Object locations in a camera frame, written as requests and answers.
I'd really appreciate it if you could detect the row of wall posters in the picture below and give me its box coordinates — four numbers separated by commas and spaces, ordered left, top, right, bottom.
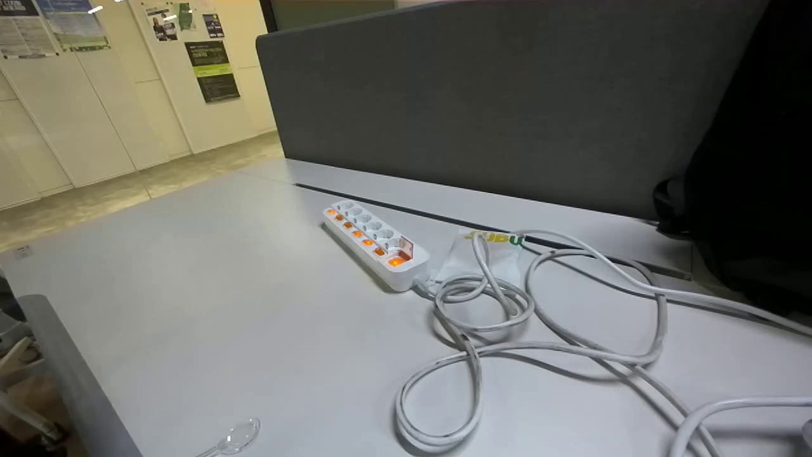
0, 0, 112, 61

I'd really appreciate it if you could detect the clear plastic spoon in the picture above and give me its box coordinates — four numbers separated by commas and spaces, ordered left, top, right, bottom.
194, 417, 261, 457

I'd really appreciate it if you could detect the cluster of small posters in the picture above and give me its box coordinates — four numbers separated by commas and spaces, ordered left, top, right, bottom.
144, 3, 226, 43

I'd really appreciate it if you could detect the white extension cord power strip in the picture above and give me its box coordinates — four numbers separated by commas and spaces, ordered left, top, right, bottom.
322, 201, 431, 293

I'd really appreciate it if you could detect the white power cable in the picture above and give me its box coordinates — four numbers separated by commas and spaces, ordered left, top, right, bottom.
394, 230, 812, 457

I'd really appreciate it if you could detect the grey desk partition panel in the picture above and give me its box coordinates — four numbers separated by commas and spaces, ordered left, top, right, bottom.
256, 0, 771, 221

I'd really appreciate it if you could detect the clear plastic bag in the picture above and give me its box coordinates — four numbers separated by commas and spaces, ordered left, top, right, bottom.
436, 228, 527, 288

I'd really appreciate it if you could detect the black poster with green band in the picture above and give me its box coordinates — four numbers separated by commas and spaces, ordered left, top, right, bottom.
184, 40, 242, 104

